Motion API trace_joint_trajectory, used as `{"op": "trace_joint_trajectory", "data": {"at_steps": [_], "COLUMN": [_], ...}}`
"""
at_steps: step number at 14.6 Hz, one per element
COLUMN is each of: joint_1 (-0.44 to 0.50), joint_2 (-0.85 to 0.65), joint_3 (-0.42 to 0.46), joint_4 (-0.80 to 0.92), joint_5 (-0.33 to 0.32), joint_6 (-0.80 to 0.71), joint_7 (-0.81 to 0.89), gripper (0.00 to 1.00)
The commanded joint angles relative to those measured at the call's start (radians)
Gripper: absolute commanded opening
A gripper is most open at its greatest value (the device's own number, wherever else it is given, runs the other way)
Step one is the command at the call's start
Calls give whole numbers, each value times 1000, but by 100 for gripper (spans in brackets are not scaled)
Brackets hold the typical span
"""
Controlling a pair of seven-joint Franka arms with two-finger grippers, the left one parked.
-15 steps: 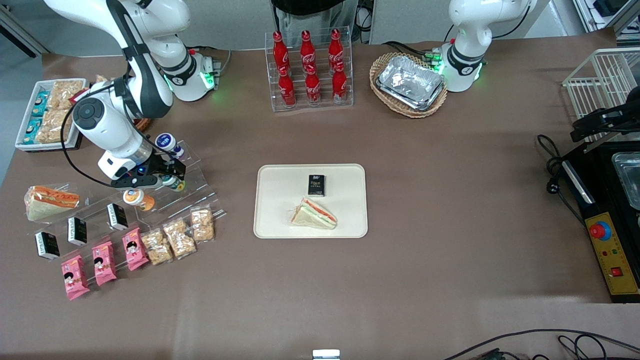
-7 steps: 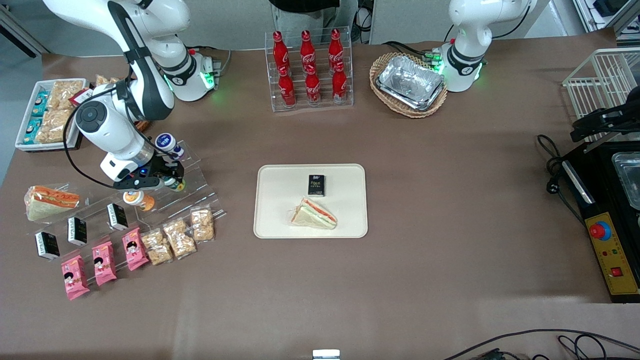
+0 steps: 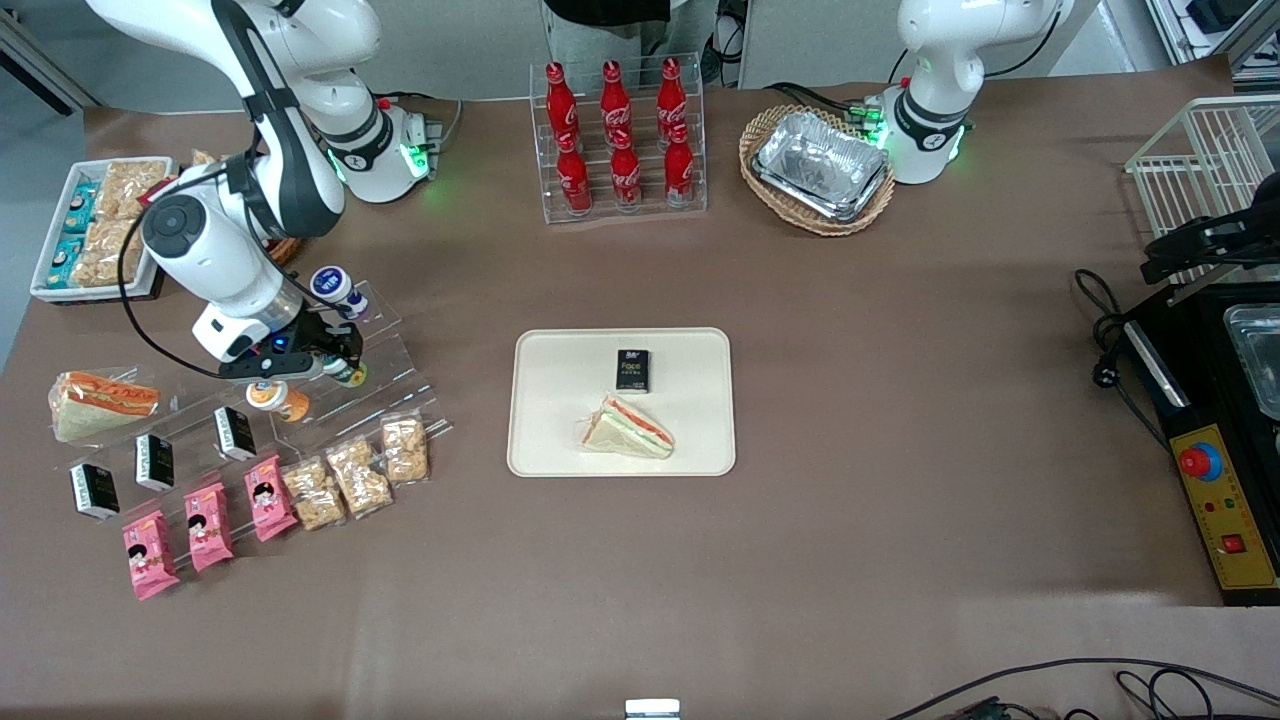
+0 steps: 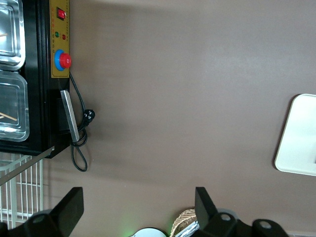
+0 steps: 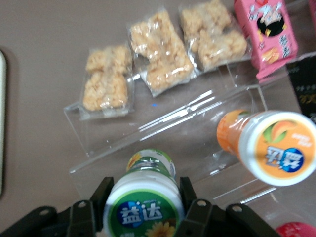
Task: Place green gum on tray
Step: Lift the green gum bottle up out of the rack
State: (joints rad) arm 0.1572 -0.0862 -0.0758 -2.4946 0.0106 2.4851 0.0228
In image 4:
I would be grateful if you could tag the wicker basket with foil containers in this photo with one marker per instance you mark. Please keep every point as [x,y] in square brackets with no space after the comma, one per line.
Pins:
[181,218]

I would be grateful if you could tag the red emergency stop button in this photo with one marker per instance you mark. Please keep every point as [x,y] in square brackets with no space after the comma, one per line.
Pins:
[64,60]

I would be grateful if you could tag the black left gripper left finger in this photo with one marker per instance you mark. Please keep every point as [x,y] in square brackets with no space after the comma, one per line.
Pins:
[64,217]

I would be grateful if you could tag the clear plastic tray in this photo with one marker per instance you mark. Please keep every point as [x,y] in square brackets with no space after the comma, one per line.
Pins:
[12,106]
[10,29]

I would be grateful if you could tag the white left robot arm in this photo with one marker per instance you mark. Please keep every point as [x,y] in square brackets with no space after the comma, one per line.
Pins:
[150,232]

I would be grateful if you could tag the black sealing machine yellow panel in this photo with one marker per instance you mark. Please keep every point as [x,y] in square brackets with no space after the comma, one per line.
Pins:
[39,111]

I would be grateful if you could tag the cream plastic serving tray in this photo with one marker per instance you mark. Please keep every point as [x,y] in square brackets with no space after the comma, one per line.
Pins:
[298,135]

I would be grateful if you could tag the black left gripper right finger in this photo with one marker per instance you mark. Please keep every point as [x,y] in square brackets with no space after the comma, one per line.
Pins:
[209,219]

